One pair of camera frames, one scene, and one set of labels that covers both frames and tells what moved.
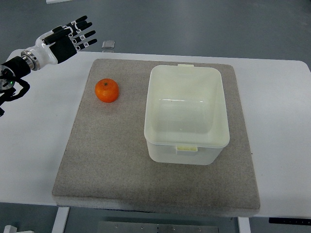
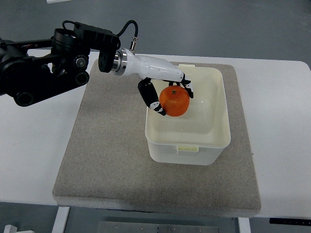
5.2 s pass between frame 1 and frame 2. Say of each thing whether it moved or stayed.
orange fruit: moved
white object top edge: stayed
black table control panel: stayed
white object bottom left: stayed
